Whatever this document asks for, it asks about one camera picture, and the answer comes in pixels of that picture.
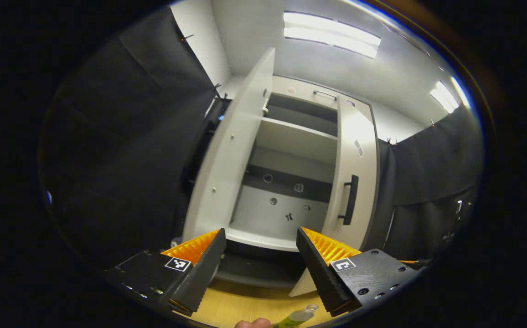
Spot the white cabinet door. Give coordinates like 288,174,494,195
182,47,276,242
289,95,379,297

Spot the grey metal bar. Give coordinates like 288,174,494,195
446,199,465,242

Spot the green label clear bottle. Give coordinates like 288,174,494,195
270,304,320,328

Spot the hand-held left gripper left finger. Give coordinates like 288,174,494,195
104,228,227,317

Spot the small ceiling light panel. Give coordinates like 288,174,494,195
430,81,459,114

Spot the black backdrop cloth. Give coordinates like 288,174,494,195
365,102,487,262
38,7,221,269

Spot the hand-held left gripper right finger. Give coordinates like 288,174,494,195
296,226,421,318

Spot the black door handle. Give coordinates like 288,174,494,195
338,174,360,226

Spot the white and grey cabinet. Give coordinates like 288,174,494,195
218,75,380,290

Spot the large ceiling light panel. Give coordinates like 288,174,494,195
283,11,382,59

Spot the black equipment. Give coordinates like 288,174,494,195
181,97,232,196

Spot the white cabinet shelf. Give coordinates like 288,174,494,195
255,117,338,165
225,227,300,252

